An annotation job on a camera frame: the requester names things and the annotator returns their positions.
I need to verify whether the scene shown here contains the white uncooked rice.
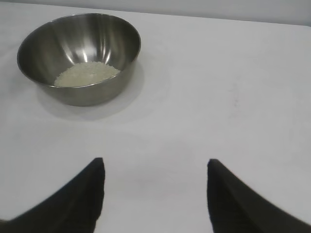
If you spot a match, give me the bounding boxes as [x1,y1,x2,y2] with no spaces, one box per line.
[53,61,121,88]

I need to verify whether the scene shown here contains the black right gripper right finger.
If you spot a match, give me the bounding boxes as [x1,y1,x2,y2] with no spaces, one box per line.
[207,158,311,233]

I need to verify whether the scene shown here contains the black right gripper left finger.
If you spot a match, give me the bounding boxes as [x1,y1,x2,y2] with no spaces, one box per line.
[0,157,106,233]

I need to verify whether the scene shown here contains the stainless steel mixing bowl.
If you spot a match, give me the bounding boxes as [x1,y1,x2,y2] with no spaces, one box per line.
[17,12,142,107]

